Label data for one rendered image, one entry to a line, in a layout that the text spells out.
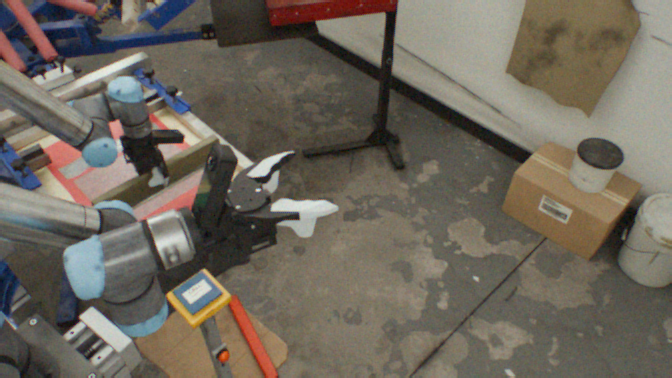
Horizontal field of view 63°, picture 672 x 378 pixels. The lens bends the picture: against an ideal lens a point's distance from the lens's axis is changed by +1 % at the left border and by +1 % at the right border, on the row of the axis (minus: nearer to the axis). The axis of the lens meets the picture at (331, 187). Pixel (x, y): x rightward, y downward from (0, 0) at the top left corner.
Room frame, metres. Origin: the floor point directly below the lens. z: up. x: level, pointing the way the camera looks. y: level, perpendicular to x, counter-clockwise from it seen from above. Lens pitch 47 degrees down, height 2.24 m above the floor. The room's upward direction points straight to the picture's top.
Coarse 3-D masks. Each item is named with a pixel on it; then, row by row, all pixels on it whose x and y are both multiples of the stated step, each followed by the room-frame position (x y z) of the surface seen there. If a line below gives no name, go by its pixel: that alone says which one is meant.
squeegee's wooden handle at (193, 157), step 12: (204, 144) 1.21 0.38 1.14; (180, 156) 1.16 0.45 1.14; (192, 156) 1.17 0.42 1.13; (204, 156) 1.20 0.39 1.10; (168, 168) 1.12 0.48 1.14; (180, 168) 1.14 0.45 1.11; (192, 168) 1.17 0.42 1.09; (132, 180) 1.06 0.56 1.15; (144, 180) 1.06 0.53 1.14; (168, 180) 1.11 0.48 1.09; (108, 192) 1.01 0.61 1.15; (120, 192) 1.01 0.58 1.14; (132, 192) 1.03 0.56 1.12; (144, 192) 1.06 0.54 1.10; (96, 204) 0.97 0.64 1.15; (132, 204) 1.02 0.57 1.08
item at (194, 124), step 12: (168, 108) 1.60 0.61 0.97; (180, 120) 1.54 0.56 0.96; (192, 120) 1.51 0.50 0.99; (24, 132) 1.44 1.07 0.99; (36, 132) 1.44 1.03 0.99; (204, 132) 1.44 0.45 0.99; (12, 144) 1.38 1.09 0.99; (24, 144) 1.41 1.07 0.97; (228, 144) 1.38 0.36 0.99; (240, 156) 1.32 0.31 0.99; (240, 168) 1.28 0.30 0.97; (48, 192) 1.16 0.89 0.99; (264, 192) 1.19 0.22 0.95
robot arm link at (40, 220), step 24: (0, 192) 0.48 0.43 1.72; (24, 192) 0.50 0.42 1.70; (0, 216) 0.45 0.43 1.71; (24, 216) 0.47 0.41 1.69; (48, 216) 0.48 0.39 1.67; (72, 216) 0.50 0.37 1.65; (96, 216) 0.52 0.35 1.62; (120, 216) 0.55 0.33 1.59; (24, 240) 0.46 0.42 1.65; (48, 240) 0.47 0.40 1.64; (72, 240) 0.48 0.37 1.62
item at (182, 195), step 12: (156, 120) 1.55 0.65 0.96; (120, 132) 1.48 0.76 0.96; (168, 144) 1.42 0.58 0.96; (180, 144) 1.42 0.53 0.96; (120, 156) 1.36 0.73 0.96; (168, 156) 1.36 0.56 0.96; (132, 168) 1.30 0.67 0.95; (192, 180) 1.24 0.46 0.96; (168, 192) 1.19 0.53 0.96; (180, 192) 1.19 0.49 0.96; (192, 192) 1.19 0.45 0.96; (168, 204) 1.14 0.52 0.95; (180, 204) 1.14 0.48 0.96
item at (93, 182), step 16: (64, 144) 1.42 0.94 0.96; (64, 160) 1.34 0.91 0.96; (64, 176) 1.26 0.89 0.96; (80, 176) 1.26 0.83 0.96; (96, 176) 1.26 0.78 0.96; (112, 176) 1.26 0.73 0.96; (128, 176) 1.26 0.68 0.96; (80, 192) 1.19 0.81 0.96; (96, 192) 1.19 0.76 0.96; (144, 208) 1.12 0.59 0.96; (160, 208) 1.12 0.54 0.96
